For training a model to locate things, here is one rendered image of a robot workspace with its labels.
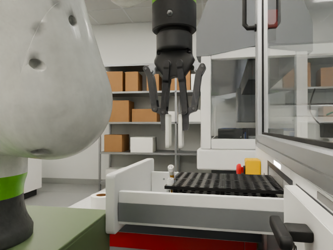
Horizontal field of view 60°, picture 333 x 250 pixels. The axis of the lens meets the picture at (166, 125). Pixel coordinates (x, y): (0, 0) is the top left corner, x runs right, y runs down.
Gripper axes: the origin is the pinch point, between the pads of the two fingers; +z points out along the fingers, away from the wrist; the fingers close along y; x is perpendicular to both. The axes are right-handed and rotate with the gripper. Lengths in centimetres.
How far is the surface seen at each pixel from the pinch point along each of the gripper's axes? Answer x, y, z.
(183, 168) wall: -418, 61, 71
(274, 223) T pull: 26.5, -15.6, 9.4
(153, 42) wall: -417, 111, -142
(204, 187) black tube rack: 4.1, -6.4, 10.6
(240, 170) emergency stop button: -35.7, -14.7, 13.2
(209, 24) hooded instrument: -85, -3, -51
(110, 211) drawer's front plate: 9.8, 10.3, 14.3
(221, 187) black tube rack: 3.5, -9.5, 10.6
